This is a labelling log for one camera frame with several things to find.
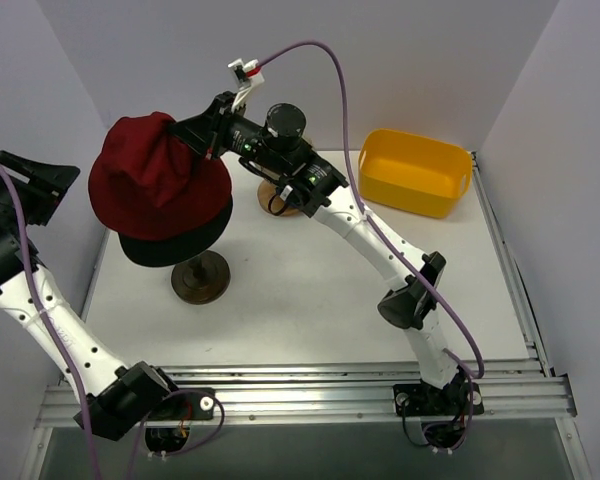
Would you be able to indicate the yellow plastic bin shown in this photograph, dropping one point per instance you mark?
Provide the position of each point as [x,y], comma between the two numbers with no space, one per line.
[413,173]

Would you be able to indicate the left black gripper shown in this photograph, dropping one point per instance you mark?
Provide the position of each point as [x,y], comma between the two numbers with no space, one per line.
[18,187]

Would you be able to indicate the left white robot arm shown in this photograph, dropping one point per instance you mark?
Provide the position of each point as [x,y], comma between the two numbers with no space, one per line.
[113,395]

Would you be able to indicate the wooden hat stand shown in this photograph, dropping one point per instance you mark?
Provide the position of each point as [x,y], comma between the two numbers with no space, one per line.
[271,203]

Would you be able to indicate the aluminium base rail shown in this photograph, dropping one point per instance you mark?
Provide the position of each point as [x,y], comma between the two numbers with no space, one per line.
[351,393]

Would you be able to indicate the dark round mannequin stand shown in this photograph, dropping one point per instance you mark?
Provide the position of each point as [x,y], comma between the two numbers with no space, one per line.
[201,279]

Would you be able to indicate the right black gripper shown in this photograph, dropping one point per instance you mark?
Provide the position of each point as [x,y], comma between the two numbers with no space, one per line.
[213,129]

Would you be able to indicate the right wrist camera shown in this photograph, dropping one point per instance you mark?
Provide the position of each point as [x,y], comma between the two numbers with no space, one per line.
[248,77]

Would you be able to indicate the aluminium side rail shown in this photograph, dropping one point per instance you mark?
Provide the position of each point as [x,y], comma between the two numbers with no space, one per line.
[511,273]

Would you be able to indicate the dark red cap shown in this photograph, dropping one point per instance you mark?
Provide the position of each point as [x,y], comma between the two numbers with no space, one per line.
[148,185]

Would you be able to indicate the black bucket hat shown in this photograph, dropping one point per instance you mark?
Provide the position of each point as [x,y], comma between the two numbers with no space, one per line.
[179,248]

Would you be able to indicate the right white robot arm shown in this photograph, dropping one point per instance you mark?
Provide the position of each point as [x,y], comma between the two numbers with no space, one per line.
[278,152]

